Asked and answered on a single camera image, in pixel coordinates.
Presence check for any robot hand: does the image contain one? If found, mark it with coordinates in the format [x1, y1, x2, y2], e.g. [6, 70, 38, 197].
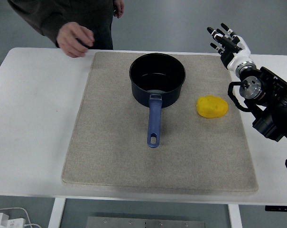
[206, 23, 252, 71]

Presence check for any person's left hand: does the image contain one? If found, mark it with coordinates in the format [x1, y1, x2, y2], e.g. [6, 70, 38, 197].
[113, 0, 125, 19]

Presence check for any person's right hand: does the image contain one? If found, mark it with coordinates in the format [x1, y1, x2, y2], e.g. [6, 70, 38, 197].
[56, 22, 95, 58]

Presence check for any yellow potato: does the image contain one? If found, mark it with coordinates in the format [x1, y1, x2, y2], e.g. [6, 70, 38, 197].
[196, 95, 229, 119]

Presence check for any person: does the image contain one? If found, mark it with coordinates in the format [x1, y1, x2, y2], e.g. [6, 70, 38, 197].
[7, 0, 115, 50]

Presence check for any beige table mat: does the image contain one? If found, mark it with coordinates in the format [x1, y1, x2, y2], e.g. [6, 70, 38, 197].
[60, 51, 259, 196]

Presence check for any black table control panel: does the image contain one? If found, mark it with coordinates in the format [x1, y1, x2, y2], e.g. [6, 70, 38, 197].
[265, 205, 287, 212]

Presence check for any white table leg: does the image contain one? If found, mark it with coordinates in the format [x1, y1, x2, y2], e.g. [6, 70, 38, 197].
[228, 203, 243, 228]
[47, 198, 67, 228]

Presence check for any grey metal plate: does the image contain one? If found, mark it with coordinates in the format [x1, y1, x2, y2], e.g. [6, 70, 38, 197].
[86, 216, 207, 228]

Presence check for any white power strip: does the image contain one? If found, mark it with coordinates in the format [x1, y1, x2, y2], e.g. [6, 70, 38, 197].
[0, 212, 25, 228]

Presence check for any blue pot with handle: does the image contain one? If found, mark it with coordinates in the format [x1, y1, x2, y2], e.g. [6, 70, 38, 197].
[129, 52, 187, 148]

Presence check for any white cable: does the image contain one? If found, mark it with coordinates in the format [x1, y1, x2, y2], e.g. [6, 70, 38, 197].
[0, 207, 41, 228]

